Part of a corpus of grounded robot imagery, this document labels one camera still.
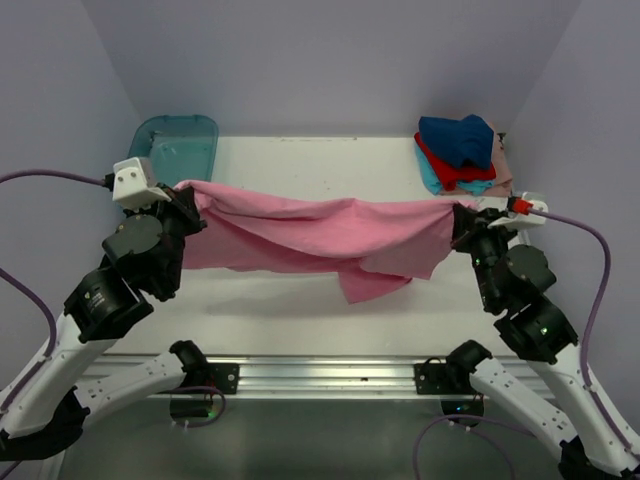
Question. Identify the light blue folded t-shirt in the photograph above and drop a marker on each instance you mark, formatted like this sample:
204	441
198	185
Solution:
435	187

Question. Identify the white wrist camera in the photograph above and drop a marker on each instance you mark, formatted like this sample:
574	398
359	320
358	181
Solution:
134	183
522	212

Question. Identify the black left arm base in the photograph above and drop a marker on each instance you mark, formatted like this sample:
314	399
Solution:
223	376

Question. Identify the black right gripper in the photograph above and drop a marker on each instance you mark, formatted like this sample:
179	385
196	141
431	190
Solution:
468	224

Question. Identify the dark blue folded t-shirt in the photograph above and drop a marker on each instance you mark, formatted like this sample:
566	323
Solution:
465	142

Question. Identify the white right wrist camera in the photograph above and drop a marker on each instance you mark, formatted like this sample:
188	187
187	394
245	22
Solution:
522	212

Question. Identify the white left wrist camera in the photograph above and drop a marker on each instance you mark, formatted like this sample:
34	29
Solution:
134	183

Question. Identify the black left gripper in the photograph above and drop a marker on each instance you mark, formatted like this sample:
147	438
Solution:
183	202

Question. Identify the beige folded t-shirt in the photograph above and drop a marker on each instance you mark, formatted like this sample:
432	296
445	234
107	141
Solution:
502	187

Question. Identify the red folded t-shirt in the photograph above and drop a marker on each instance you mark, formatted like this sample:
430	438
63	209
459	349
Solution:
449	174

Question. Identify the pink t-shirt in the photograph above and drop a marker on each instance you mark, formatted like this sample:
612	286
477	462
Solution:
374	248

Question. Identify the teal plastic bin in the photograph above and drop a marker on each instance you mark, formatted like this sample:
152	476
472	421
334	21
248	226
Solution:
180	148

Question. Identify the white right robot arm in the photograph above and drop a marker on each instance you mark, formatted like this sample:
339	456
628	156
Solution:
584	431

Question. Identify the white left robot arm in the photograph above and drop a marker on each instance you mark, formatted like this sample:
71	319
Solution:
47	409

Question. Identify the aluminium mounting rail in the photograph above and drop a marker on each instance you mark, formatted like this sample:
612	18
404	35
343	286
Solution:
342	378

